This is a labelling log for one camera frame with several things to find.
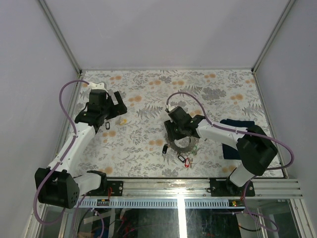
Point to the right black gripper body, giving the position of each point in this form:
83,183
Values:
175,131

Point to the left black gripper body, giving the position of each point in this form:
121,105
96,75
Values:
111,110

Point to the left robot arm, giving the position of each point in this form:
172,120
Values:
57,184

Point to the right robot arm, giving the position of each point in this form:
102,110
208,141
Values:
255,150

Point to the key with black tag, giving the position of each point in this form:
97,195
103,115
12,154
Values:
107,125

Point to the floral table mat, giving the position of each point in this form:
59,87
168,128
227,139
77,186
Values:
158,136

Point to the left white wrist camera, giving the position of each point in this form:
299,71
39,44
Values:
97,86

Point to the aluminium front rail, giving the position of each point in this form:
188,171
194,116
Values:
267,188

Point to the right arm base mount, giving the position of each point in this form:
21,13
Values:
225,188

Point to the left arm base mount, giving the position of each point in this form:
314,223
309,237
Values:
110,188

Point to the slotted cable duct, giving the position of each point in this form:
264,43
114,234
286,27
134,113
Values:
158,203

